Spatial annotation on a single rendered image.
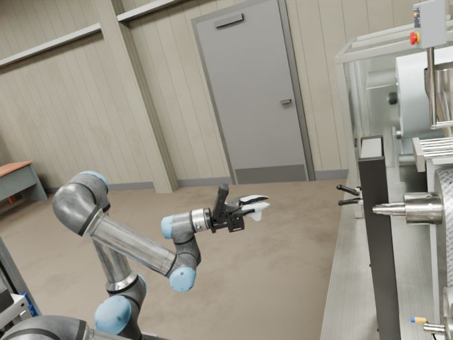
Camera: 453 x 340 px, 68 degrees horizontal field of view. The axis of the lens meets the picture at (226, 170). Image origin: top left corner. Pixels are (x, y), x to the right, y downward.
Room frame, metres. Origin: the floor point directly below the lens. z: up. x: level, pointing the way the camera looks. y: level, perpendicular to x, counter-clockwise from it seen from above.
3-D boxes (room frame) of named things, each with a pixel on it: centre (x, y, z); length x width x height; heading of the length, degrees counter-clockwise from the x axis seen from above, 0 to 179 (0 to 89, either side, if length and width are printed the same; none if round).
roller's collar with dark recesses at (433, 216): (0.58, -0.36, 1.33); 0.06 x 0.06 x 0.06; 63
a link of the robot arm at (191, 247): (1.02, 0.20, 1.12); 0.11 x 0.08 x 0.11; 176
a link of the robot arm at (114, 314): (0.93, 0.47, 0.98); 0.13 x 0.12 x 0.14; 176
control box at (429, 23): (0.82, -0.54, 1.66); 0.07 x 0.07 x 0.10; 70
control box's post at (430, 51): (0.82, -0.55, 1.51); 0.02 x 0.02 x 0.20
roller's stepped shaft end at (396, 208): (0.61, -0.30, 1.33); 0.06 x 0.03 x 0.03; 63
